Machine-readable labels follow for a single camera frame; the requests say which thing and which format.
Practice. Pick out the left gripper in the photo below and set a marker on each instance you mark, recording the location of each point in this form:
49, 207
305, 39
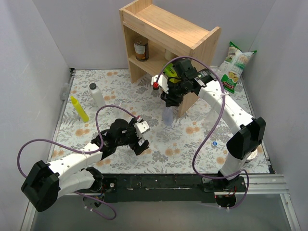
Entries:
135, 144

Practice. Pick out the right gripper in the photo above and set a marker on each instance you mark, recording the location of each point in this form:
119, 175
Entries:
171, 98

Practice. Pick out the blue tinted plastic bottle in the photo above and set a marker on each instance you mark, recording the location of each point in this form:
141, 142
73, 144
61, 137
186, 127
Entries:
167, 116

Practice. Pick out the clear plastic bottle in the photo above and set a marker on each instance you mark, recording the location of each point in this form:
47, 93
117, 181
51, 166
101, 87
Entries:
120, 104

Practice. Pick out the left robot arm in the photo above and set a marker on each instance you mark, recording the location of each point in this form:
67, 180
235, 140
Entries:
46, 182

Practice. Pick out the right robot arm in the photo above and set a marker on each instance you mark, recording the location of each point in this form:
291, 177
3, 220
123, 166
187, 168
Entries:
247, 131

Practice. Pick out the yellow squeeze bottle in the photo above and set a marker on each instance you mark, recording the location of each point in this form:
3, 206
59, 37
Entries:
84, 117

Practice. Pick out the white bottle black cap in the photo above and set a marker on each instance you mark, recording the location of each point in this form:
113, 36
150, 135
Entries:
97, 95

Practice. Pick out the green and black box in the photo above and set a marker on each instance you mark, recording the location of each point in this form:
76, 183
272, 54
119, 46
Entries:
171, 74

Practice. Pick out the white cup on shelf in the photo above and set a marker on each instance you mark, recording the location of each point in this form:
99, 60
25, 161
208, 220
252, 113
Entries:
169, 55

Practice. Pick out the wooden shelf unit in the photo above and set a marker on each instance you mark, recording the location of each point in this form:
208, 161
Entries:
165, 32

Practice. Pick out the tin can on shelf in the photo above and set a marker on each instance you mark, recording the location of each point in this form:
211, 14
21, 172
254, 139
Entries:
141, 48

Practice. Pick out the green chips bag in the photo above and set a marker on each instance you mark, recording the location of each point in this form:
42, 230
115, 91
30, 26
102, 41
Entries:
232, 67

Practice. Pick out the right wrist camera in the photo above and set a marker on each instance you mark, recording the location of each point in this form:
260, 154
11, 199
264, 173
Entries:
160, 81

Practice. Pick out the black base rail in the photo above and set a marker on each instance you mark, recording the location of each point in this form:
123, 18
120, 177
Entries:
169, 188

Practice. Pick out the aluminium frame rail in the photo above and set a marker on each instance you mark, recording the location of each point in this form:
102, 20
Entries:
274, 184

